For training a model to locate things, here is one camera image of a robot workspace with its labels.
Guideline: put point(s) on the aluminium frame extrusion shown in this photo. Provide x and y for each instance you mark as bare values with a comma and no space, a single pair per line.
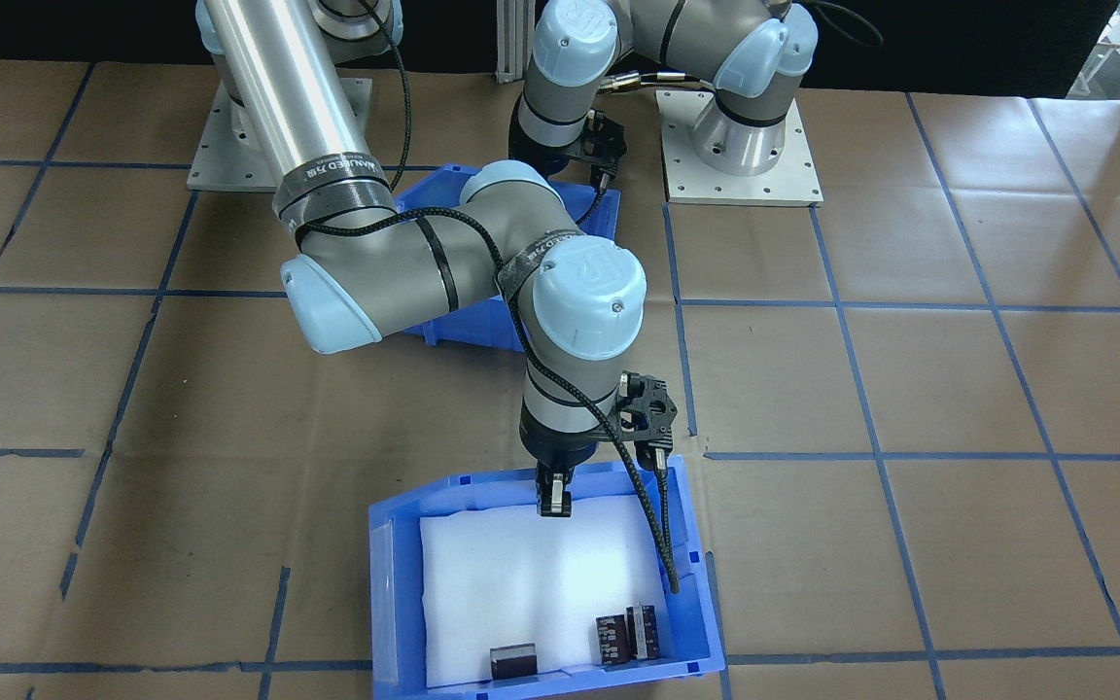
513,39

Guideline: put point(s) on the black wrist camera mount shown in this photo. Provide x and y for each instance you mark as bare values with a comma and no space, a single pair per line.
604,141
652,403

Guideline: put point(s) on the blue plastic button bin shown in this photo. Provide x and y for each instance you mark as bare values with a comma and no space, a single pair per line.
468,326

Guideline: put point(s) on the white foam sheet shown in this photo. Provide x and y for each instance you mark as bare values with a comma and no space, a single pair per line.
521,583

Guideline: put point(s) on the black cylindrical capacitor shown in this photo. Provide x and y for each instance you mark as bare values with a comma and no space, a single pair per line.
644,632
612,640

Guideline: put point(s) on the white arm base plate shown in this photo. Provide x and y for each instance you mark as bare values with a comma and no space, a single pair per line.
220,175
774,190

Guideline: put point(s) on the black cover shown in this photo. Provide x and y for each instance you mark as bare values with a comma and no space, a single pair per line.
35,29

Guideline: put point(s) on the blue plastic capacitor bin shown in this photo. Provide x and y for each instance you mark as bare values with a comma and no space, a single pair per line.
395,583

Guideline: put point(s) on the short black brown capacitor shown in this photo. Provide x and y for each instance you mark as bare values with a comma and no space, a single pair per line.
511,661

